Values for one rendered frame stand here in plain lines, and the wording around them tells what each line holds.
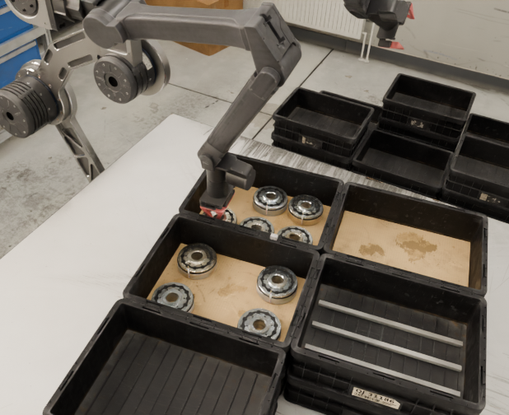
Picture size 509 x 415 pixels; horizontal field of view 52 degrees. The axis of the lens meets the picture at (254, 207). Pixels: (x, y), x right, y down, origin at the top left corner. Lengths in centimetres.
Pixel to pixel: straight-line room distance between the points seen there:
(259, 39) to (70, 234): 101
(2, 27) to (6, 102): 126
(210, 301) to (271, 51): 66
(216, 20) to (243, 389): 76
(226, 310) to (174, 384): 22
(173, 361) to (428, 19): 340
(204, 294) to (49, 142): 221
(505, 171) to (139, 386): 188
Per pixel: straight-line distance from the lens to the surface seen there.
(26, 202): 299
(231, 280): 137
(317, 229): 152
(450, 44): 422
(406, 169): 258
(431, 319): 140
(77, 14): 121
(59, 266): 165
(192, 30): 103
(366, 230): 155
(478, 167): 253
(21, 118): 193
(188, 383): 122
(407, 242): 155
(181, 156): 197
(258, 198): 156
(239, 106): 110
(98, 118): 354
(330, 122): 260
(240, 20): 97
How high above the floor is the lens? 189
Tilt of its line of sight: 43 degrees down
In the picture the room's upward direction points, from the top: 3 degrees clockwise
